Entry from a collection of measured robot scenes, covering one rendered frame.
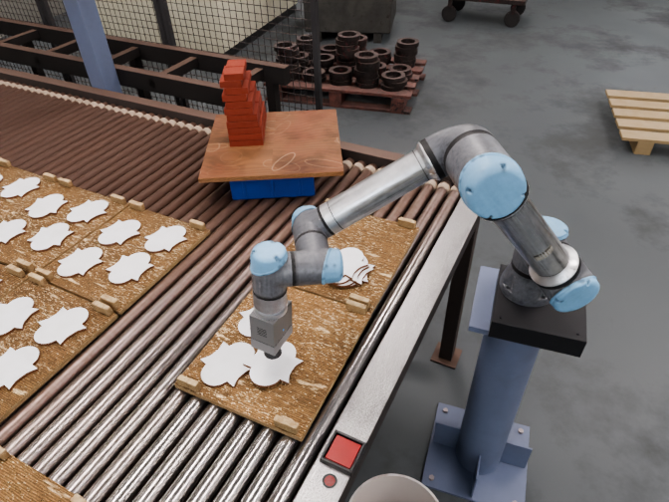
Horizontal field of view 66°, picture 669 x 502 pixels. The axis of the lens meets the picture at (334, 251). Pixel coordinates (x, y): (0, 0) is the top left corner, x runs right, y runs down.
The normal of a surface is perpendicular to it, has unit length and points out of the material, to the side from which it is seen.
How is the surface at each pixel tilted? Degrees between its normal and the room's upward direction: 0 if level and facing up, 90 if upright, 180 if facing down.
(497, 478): 0
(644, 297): 0
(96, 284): 0
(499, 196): 85
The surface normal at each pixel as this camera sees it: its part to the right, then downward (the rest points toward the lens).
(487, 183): 0.08, 0.58
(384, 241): -0.03, -0.77
